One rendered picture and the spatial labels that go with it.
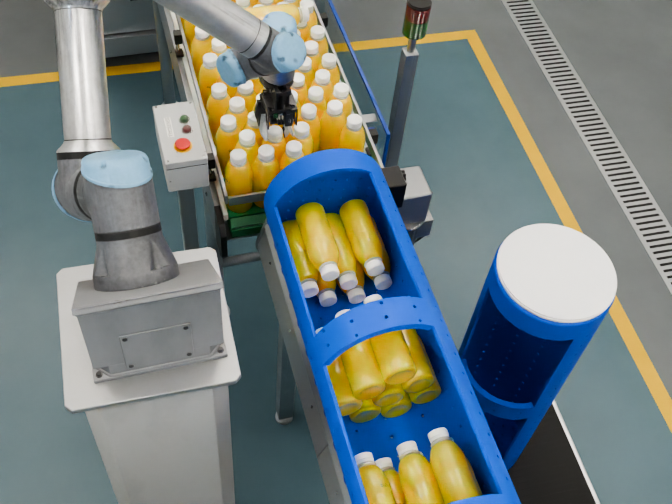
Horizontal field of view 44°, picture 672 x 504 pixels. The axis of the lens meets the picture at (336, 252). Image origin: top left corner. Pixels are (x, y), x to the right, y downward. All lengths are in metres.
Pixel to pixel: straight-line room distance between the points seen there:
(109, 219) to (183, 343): 0.26
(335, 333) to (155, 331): 0.34
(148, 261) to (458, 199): 2.15
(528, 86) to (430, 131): 0.58
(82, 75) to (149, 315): 0.46
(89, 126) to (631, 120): 2.90
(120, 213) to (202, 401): 0.43
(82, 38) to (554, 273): 1.12
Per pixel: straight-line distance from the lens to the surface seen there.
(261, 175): 2.05
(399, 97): 2.39
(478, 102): 3.88
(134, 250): 1.47
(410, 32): 2.24
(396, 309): 1.58
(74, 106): 1.61
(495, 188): 3.53
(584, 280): 1.98
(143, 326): 1.48
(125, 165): 1.47
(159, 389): 1.58
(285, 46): 1.65
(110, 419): 1.68
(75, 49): 1.62
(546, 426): 2.79
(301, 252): 1.82
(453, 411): 1.73
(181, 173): 2.01
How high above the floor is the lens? 2.54
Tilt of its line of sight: 53 degrees down
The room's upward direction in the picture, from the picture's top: 7 degrees clockwise
